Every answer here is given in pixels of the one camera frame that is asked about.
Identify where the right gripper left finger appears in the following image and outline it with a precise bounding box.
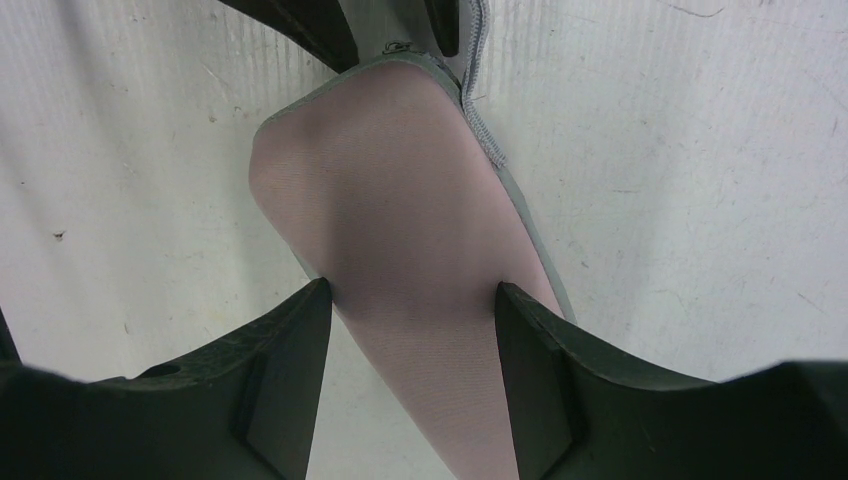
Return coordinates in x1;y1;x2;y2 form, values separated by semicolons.
1;279;332;479

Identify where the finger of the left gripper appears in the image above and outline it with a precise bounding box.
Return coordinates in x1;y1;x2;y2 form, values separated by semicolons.
220;0;359;73
424;0;460;57

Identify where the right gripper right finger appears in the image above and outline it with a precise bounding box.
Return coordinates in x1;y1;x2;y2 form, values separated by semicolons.
495;283;847;479

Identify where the pink umbrella case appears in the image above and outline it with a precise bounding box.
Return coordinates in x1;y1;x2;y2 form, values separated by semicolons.
249;1;572;479

